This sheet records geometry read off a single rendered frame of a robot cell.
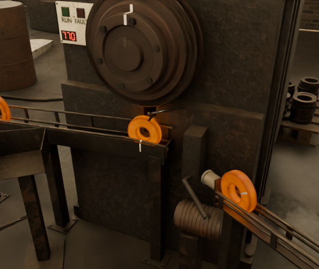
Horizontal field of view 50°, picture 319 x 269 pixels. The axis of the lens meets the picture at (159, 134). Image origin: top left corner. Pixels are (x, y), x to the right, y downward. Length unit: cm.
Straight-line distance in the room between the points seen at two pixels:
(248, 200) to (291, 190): 135
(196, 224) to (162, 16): 79
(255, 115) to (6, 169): 109
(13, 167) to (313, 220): 172
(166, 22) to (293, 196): 161
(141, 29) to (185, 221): 75
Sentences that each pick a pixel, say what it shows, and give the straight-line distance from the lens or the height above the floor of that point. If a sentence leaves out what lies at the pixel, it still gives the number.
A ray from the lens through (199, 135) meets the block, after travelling 137.
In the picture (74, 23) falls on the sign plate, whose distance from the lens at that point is 164.
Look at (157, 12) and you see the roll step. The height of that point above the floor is 126.
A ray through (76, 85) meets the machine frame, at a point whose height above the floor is 87.
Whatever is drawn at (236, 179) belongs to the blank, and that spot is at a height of 77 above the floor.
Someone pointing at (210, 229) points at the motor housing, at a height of 49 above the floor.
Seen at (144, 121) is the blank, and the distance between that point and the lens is 147.
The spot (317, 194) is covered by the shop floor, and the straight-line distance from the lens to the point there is 256.
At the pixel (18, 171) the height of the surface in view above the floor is 60.
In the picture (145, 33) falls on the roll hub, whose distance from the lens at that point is 121.
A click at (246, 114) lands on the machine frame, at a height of 87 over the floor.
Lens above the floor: 147
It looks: 29 degrees down
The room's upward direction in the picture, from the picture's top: straight up
